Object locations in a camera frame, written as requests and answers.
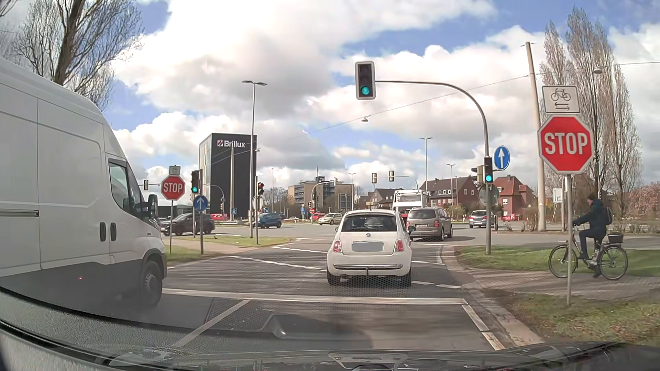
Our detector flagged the car's own bonnet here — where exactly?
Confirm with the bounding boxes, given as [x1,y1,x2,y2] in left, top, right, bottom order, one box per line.
[0,327,660,371]

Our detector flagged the white lorry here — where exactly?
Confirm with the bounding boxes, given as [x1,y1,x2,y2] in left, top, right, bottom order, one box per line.
[392,189,431,215]

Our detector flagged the paved cycle path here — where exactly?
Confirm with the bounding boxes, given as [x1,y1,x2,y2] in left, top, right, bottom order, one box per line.
[466,267,660,302]

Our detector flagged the small white car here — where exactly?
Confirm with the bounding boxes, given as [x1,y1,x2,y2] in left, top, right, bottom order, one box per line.
[326,209,413,288]

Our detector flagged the distant traffic light gantry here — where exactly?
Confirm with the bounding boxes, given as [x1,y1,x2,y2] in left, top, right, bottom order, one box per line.
[370,170,419,190]

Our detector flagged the wooden utility pole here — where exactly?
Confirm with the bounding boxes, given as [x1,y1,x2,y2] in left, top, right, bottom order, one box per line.
[521,41,547,233]

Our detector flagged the tall black building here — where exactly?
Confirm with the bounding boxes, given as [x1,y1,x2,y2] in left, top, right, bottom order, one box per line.
[198,132,258,220]

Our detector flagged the grey asphalt road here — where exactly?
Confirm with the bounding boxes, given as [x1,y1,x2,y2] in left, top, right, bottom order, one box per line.
[0,222,660,356]

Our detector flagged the row of bare poplars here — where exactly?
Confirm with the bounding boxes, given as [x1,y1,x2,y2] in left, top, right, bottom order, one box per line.
[538,6,644,220]

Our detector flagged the person on bicycle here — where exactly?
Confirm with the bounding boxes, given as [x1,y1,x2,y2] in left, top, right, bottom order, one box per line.
[548,193,629,281]

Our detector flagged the white van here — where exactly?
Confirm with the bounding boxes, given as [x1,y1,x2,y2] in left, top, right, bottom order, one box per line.
[0,58,168,316]

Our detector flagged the traffic light on post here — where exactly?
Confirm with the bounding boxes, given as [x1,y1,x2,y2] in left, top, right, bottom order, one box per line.
[252,181,266,245]

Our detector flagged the road markings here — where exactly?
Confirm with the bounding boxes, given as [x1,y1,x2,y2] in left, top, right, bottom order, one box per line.
[162,238,507,351]

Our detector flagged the traffic light with blue sign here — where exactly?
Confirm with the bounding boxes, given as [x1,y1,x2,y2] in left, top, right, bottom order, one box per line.
[190,169,209,255]

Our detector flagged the stop sign on thin post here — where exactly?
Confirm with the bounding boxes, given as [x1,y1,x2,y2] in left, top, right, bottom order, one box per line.
[160,165,186,255]

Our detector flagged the grass traffic island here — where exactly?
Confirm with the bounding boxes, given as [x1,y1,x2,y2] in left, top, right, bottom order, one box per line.
[164,234,293,267]

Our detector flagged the dark parked car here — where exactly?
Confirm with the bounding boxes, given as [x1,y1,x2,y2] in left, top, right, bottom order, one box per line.
[160,212,216,237]

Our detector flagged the large bare tree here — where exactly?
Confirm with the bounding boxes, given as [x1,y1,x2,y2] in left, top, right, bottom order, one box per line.
[0,0,144,112]

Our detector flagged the stop sign with bicycle plate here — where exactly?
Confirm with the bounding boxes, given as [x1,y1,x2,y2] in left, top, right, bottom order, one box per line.
[537,85,595,307]

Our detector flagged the beige minivan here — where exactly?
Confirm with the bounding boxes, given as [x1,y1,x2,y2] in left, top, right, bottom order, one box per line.
[406,206,454,242]

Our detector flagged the red brick house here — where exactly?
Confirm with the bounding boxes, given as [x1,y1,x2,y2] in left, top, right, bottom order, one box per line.
[419,176,479,210]
[493,175,537,217]

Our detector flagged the tall double street lamp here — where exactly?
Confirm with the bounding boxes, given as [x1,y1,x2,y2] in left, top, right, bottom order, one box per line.
[242,80,268,239]

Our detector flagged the grey block building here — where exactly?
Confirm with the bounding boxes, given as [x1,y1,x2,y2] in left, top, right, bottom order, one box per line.
[287,176,355,213]

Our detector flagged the grey car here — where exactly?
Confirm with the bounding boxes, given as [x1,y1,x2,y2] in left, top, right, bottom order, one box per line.
[468,209,499,229]

